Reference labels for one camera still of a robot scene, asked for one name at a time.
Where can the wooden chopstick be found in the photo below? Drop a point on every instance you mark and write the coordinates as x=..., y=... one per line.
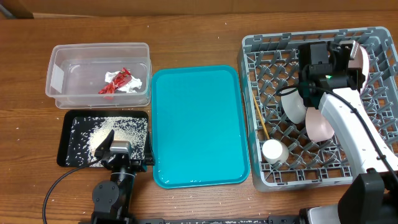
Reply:
x=260, y=117

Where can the clear plastic waste bin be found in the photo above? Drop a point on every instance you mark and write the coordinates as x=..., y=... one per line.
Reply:
x=76, y=74

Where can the red foil snack wrapper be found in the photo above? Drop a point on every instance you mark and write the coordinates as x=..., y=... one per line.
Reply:
x=116, y=80

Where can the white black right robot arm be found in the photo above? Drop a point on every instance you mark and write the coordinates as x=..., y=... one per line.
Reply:
x=332, y=77

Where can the grey dishwasher rack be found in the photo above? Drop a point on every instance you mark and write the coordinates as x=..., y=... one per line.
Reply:
x=268, y=62

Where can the white cup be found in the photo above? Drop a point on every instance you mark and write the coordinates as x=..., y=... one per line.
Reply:
x=274, y=151

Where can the white rice pile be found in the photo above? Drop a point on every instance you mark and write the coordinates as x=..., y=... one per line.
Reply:
x=87, y=133

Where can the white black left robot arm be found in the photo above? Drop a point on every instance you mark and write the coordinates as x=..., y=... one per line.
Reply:
x=112, y=197

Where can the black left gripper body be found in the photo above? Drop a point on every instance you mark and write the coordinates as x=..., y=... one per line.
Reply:
x=136, y=166

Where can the black plastic tray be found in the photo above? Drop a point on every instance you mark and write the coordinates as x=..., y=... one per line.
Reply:
x=62, y=149

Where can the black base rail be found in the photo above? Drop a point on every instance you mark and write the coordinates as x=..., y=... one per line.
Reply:
x=273, y=219

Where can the teal serving tray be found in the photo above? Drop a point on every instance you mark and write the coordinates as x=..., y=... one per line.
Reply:
x=198, y=128

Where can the white tissue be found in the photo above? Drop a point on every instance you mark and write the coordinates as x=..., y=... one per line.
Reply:
x=131, y=87

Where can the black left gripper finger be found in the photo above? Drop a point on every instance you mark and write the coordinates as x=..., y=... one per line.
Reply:
x=148, y=152
x=105, y=145

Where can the large pink plate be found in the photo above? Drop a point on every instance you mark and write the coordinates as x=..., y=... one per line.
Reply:
x=361, y=60

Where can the grey bowl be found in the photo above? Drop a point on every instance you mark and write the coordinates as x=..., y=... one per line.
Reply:
x=293, y=105

